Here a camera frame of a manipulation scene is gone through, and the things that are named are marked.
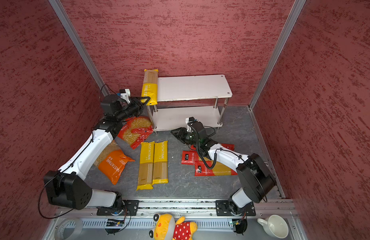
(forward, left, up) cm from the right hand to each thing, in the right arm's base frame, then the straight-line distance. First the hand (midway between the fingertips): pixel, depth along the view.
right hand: (170, 135), depth 80 cm
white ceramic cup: (-41, -50, -19) cm, 67 cm away
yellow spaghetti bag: (-9, +16, -17) cm, 25 cm away
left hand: (+10, +9, +16) cm, 21 cm away
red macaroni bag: (+10, +23, -8) cm, 27 cm away
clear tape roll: (-41, +50, -16) cm, 66 cm away
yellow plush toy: (-41, +1, -11) cm, 42 cm away
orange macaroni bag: (-8, +35, -12) cm, 38 cm away
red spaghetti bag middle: (-6, -10, -17) cm, 20 cm away
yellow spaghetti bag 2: (-8, +7, -17) cm, 20 cm away
